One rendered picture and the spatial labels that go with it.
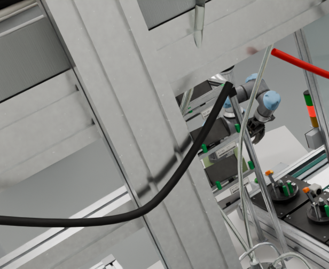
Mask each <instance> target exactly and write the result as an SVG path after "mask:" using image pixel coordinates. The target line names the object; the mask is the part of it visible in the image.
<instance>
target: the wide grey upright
mask: <svg viewBox="0 0 329 269"><path fill-rule="evenodd" d="M36 1H37V3H38V5H39V8H40V10H41V12H42V14H43V16H44V17H46V19H47V21H48V23H49V26H50V28H51V30H52V32H53V34H54V36H55V38H56V40H57V42H58V44H59V46H60V49H61V51H62V53H63V55H64V57H65V59H66V61H67V63H68V65H69V71H70V73H71V75H72V77H73V79H74V81H75V83H76V85H77V87H78V89H79V91H80V94H81V96H82V98H83V100H84V102H85V104H86V106H87V108H88V110H89V112H90V114H91V116H92V119H93V121H94V123H95V125H96V127H97V129H98V131H99V133H100V135H101V137H102V139H103V141H104V144H105V146H106V148H107V150H108V152H109V154H110V156H111V158H112V160H113V162H114V164H115V167H116V169H117V171H118V173H119V175H120V177H121V179H122V181H123V183H124V185H125V187H126V189H127V192H128V194H129V196H130V198H131V200H132V202H133V204H134V206H135V208H136V209H138V208H140V207H142V206H144V205H145V204H146V203H148V202H149V201H150V200H152V199H153V198H154V197H155V196H156V195H157V194H158V193H159V192H160V191H161V189H162V188H163V187H164V185H165V184H166V183H167V182H168V181H169V179H170V178H171V177H172V175H173V174H174V172H175V171H176V170H177V168H178V167H179V165H180V164H181V162H182V161H183V159H184V158H185V156H186V154H187V153H188V151H189V150H190V148H191V146H192V145H193V141H192V139H191V136H190V134H189V131H188V129H187V126H186V124H185V121H184V119H183V116H182V113H181V111H180V109H179V106H178V103H177V101H176V98H175V96H174V93H173V91H172V89H171V86H170V84H169V81H168V78H167V76H166V73H165V70H164V68H163V66H162V63H161V61H160V58H159V55H158V53H157V51H156V48H155V46H154V43H153V41H152V38H151V36H150V33H149V30H148V28H147V25H146V23H145V20H144V18H143V15H142V13H141V10H140V8H139V5H138V3H137V0H36ZM140 219H141V221H142V223H143V225H144V227H145V229H146V231H147V233H148V235H149V237H150V240H151V242H152V244H153V246H154V248H155V250H156V253H157V254H158V256H159V258H160V260H161V262H162V265H163V267H164V269H243V268H242V265H241V263H240V260H239V257H238V255H237V252H236V250H235V248H234V245H233V243H232V240H231V238H230V235H229V232H228V229H227V227H226V225H225V222H224V220H223V217H222V215H221V212H220V209H219V207H218V205H217V202H216V200H215V197H214V195H213V192H212V189H211V187H210V184H209V182H208V179H207V177H206V174H205V172H204V169H203V167H202V164H201V162H200V159H199V157H198V154H196V156H195V157H194V159H193V161H192V162H191V164H190V165H189V167H188V169H187V170H186V171H185V173H184V174H183V176H182V177H181V179H180V180H179V182H178V183H177V184H176V186H175V187H174V188H173V189H172V190H171V192H170V193H169V194H168V195H167V197H166V198H165V199H164V200H163V201H162V202H161V203H160V204H159V205H158V206H157V207H155V208H154V209H153V210H151V211H150V212H149V213H147V214H145V215H143V216H141V217H140Z"/></svg>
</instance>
